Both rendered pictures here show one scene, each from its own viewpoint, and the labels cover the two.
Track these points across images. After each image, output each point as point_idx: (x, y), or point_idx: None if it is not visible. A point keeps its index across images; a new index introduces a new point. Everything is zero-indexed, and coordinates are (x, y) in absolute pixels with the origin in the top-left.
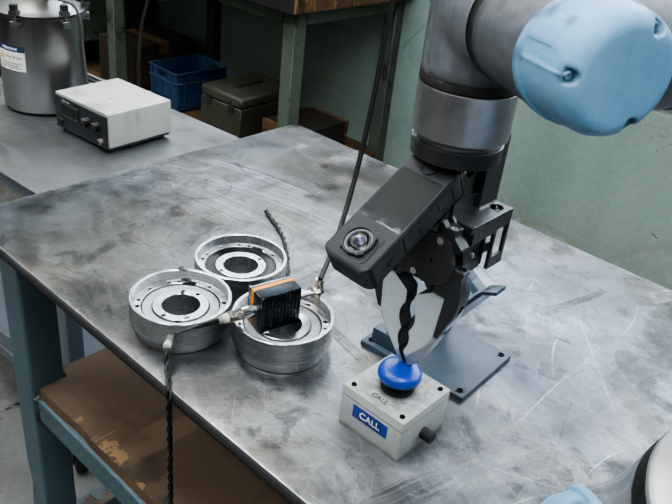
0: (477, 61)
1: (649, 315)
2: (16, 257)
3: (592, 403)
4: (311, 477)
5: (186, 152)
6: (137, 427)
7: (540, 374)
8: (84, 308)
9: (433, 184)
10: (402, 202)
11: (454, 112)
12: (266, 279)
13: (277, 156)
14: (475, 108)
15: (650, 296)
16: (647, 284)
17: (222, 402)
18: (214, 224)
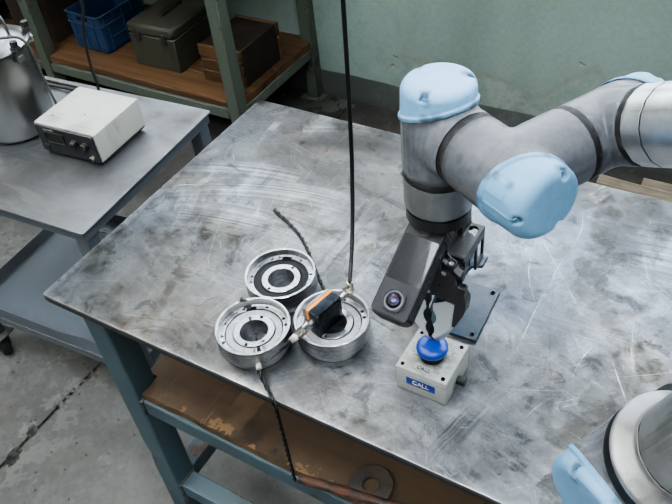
0: (448, 184)
1: (592, 217)
2: (107, 321)
3: (566, 313)
4: (394, 436)
5: (167, 142)
6: (229, 401)
7: (524, 299)
8: (181, 350)
9: (431, 244)
10: (414, 263)
11: (436, 203)
12: (306, 288)
13: (259, 144)
14: (450, 197)
15: (590, 197)
16: (586, 185)
17: (313, 397)
18: (239, 237)
